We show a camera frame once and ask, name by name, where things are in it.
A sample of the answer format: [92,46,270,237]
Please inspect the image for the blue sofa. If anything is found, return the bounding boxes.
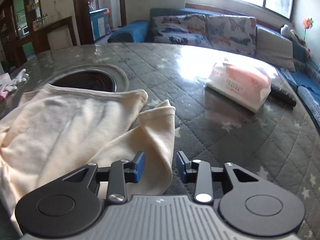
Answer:
[108,8,319,123]

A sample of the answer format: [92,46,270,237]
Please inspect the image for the black induction cooktop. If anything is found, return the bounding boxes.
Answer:
[50,70,117,92]

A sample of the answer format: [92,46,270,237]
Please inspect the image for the pink white tissue pack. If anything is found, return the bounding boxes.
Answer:
[206,61,271,113]

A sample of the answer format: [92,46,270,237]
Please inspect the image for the butterfly cushion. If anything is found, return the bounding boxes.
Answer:
[206,15,257,56]
[152,14,212,48]

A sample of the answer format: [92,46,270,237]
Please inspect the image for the blue toy cabinet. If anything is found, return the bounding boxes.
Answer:
[89,8,111,41]

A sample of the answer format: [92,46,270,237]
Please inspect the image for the cream sweater garment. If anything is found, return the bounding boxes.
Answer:
[1,84,175,239]

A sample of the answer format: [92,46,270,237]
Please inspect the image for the left butterfly cushion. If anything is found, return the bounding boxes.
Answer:
[152,14,212,48]

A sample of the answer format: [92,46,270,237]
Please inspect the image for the colourful pinwheel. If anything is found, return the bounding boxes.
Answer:
[302,18,313,42]

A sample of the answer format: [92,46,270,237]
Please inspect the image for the right butterfly cushion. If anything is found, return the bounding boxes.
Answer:
[206,15,257,56]

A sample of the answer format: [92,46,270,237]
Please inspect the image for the wooden display cabinet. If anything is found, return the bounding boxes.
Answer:
[1,0,42,67]

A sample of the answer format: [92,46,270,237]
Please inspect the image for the panda plush toy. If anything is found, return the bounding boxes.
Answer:
[280,24,299,42]

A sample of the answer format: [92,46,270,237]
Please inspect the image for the dark wooden chair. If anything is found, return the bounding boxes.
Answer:
[32,16,77,55]

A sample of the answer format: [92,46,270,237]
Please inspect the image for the black remote control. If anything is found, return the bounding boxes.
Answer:
[270,83,297,107]

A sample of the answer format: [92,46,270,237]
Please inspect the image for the white pink glove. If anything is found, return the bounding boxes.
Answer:
[0,68,29,99]

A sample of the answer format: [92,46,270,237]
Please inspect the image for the beige cushion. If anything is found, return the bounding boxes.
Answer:
[255,27,296,72]

